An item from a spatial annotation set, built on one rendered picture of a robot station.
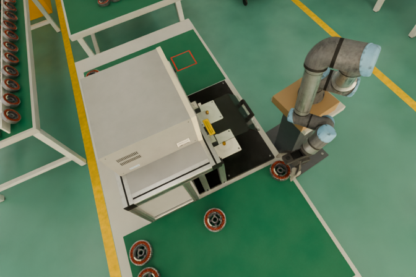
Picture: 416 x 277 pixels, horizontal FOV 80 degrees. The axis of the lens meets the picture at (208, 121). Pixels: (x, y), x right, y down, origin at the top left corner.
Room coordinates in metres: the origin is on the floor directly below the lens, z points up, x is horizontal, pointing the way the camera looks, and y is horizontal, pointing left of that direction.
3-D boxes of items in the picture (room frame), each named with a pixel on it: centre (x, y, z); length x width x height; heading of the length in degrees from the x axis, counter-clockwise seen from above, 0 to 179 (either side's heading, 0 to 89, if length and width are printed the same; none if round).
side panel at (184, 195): (0.33, 0.28, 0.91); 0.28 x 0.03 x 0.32; 104
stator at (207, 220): (0.22, 0.08, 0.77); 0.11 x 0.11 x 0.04
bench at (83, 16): (3.00, 0.72, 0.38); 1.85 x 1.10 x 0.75; 14
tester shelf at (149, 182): (0.66, 0.28, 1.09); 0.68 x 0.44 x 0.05; 14
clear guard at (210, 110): (0.62, -0.06, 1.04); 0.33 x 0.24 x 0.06; 104
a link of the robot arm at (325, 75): (0.80, -0.64, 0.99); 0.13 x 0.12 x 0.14; 50
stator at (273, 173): (0.40, -0.33, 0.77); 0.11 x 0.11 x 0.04
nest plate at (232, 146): (0.62, -0.06, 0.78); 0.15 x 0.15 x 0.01; 14
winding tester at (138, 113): (0.67, 0.28, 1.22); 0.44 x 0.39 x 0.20; 14
